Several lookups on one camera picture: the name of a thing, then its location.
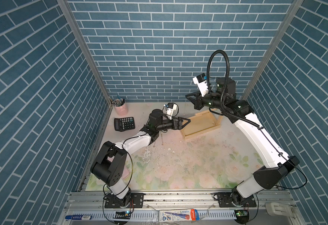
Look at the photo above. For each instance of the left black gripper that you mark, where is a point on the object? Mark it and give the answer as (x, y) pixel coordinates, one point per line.
(176, 126)

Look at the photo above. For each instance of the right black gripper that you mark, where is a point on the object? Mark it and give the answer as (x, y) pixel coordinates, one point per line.
(197, 101)

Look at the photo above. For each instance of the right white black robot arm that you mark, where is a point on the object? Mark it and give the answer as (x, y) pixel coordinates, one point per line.
(277, 164)

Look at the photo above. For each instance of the wooden jewelry display stand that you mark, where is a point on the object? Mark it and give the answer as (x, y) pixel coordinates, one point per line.
(201, 123)

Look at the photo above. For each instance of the pink pen holder cup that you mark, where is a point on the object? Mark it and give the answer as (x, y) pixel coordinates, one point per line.
(121, 110)

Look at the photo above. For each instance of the black desk calculator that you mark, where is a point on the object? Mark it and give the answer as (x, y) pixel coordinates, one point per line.
(124, 124)

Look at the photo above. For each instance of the pens in pink cup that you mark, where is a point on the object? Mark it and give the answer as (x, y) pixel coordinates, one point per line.
(118, 102)

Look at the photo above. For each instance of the red blue packaged box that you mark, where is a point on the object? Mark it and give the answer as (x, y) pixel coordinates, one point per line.
(178, 215)

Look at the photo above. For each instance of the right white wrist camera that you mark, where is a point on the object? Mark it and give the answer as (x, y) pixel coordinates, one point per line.
(201, 82)

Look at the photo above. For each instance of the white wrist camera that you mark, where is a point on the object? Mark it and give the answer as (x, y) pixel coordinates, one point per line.
(171, 110)
(201, 82)

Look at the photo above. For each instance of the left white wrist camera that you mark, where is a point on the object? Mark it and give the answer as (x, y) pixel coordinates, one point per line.
(171, 110)

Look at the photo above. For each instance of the white plastic bracket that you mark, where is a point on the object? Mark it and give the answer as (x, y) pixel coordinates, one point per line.
(278, 209)

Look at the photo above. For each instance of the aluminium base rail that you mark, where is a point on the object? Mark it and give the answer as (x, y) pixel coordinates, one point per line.
(214, 208)

